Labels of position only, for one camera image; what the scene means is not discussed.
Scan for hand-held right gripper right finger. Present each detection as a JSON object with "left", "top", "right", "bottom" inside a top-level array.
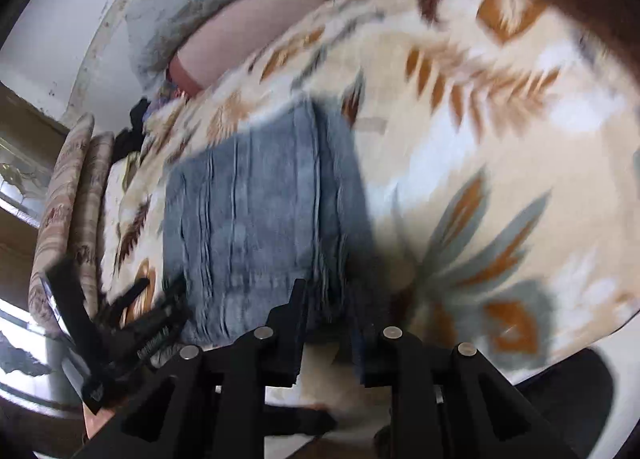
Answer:
[{"left": 349, "top": 284, "right": 566, "bottom": 459}]

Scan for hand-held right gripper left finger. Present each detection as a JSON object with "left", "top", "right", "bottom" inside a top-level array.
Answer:
[{"left": 75, "top": 278, "right": 308, "bottom": 459}]

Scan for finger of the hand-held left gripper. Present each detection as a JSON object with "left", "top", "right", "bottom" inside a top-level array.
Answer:
[
  {"left": 134, "top": 275, "right": 190, "bottom": 340},
  {"left": 102, "top": 277, "right": 152, "bottom": 327}
]

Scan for blue denim pants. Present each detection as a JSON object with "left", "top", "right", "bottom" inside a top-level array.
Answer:
[{"left": 161, "top": 98, "right": 383, "bottom": 346}]

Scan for cream pillow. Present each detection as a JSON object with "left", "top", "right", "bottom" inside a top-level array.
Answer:
[{"left": 101, "top": 152, "right": 147, "bottom": 290}]

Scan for striped floral folded quilt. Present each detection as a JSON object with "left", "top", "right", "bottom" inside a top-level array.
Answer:
[{"left": 27, "top": 112, "right": 117, "bottom": 340}]

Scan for patterned glass door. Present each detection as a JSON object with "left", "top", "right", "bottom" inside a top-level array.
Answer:
[{"left": 0, "top": 132, "right": 57, "bottom": 230}]

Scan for black cloth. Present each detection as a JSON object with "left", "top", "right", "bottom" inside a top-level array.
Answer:
[{"left": 112, "top": 98, "right": 152, "bottom": 161}]

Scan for leaf printed blanket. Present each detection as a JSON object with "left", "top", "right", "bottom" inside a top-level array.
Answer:
[{"left": 97, "top": 0, "right": 640, "bottom": 387}]

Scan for pink bolster cushion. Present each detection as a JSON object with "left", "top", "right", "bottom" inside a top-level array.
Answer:
[{"left": 166, "top": 0, "right": 426, "bottom": 96}]

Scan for grey quilted pillow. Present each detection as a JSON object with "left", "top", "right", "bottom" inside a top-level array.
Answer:
[{"left": 122, "top": 0, "right": 293, "bottom": 92}]

